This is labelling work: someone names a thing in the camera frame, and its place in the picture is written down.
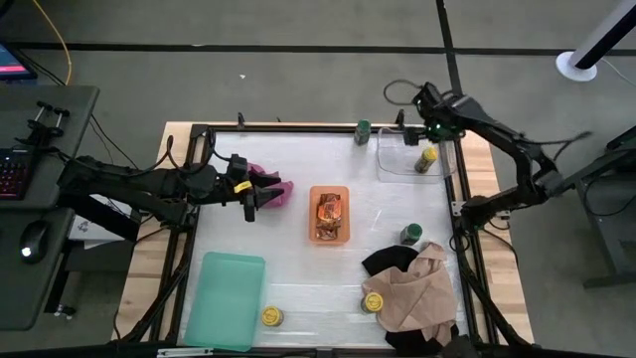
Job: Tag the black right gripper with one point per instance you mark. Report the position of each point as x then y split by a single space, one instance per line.
444 130

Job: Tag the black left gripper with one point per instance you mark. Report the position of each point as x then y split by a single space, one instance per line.
223 188

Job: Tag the yellow-lid brown spice jar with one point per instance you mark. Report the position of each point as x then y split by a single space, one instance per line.
272 316
373 302
428 156

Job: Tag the green-lid glass spice jar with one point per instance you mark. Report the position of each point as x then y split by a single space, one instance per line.
412 233
362 133

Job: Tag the orange-brown spice packet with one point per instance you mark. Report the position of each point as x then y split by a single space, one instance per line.
328 231
330 206

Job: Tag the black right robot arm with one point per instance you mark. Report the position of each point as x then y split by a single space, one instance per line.
497 129

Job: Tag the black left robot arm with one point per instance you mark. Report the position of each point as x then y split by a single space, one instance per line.
149 186

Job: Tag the pink cloth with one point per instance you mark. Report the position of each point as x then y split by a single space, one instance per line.
254 169

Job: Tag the yellow tape tag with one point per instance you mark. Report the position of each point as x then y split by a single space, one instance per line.
243 187

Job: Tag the clear plastic bin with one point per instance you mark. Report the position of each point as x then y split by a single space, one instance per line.
392 164

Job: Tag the orange plastic bin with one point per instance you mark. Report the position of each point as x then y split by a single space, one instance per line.
312 214

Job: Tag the teal plastic bin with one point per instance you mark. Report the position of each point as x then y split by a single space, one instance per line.
223 298

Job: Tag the black cloth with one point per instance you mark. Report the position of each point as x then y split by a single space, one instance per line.
390 258

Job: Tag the beige cloth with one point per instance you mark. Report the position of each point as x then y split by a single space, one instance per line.
412 293

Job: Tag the white tower fan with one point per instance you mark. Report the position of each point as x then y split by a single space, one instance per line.
576 67

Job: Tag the white paper sheet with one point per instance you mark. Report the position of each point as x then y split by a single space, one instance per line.
89 231

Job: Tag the black metal stand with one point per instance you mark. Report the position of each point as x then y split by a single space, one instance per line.
601 233

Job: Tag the black computer mouse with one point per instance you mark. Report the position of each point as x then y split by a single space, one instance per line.
34 241

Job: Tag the black backlit keyboard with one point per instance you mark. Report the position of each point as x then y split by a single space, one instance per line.
12 174

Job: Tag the dark grey desk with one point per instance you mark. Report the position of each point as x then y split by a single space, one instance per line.
30 298

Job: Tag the computer monitor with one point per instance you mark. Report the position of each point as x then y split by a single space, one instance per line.
12 64

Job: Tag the small black frame clamp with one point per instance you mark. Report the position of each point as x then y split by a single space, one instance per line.
241 122
400 120

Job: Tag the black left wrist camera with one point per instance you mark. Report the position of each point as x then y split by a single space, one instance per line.
237 166

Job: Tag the black aluminium table frame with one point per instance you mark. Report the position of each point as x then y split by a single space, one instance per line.
298 128

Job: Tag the black desk clamp mount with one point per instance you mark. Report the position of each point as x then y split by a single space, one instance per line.
45 131

